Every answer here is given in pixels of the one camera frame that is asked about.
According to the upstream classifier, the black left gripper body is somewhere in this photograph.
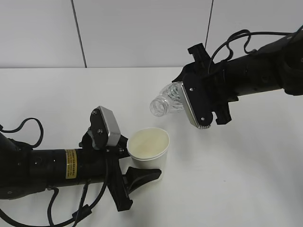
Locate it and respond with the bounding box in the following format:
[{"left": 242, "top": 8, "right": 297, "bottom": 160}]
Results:
[{"left": 79, "top": 131, "right": 133, "bottom": 211}]

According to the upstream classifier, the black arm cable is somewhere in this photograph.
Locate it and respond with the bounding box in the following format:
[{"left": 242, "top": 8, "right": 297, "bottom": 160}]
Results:
[
  {"left": 0, "top": 117, "right": 109, "bottom": 227},
  {"left": 209, "top": 28, "right": 296, "bottom": 71}
]

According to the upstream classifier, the clear green-label water bottle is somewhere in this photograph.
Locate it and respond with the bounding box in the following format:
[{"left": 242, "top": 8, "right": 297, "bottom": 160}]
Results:
[{"left": 150, "top": 82, "right": 184, "bottom": 117}]

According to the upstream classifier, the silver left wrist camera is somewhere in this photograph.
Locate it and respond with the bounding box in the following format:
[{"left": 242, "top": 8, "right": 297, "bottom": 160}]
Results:
[{"left": 90, "top": 106, "right": 121, "bottom": 150}]

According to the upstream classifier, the white paper cup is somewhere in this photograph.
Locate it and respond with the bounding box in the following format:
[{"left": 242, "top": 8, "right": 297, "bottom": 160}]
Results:
[{"left": 127, "top": 128, "right": 170, "bottom": 182}]

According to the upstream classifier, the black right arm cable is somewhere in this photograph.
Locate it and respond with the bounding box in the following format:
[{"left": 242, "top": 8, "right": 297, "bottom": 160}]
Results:
[{"left": 209, "top": 28, "right": 296, "bottom": 71}]

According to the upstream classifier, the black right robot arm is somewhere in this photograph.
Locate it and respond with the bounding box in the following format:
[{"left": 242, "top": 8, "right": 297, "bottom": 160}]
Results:
[{"left": 176, "top": 28, "right": 303, "bottom": 129}]

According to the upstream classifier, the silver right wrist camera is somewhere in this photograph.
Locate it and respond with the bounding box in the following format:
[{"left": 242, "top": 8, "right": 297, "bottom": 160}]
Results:
[{"left": 178, "top": 73, "right": 213, "bottom": 129}]

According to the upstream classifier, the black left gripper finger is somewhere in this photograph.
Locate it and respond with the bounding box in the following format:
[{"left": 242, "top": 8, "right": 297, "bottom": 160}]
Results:
[
  {"left": 117, "top": 135, "right": 130, "bottom": 159},
  {"left": 123, "top": 167, "right": 162, "bottom": 196}
]

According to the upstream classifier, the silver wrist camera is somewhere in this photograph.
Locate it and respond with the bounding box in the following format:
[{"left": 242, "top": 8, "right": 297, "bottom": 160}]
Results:
[
  {"left": 178, "top": 73, "right": 213, "bottom": 129},
  {"left": 90, "top": 106, "right": 121, "bottom": 150}
]

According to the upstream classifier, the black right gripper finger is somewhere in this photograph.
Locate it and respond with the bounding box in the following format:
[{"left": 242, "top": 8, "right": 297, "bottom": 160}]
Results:
[{"left": 172, "top": 62, "right": 195, "bottom": 83}]

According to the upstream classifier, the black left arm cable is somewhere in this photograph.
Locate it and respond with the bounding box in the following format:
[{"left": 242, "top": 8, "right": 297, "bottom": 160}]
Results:
[{"left": 0, "top": 117, "right": 109, "bottom": 227}]

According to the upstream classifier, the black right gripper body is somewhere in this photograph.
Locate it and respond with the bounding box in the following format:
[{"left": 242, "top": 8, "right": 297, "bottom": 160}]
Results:
[{"left": 188, "top": 43, "right": 232, "bottom": 125}]

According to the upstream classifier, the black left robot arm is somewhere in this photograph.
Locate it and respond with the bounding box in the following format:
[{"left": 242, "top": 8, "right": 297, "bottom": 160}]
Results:
[{"left": 0, "top": 134, "right": 161, "bottom": 211}]

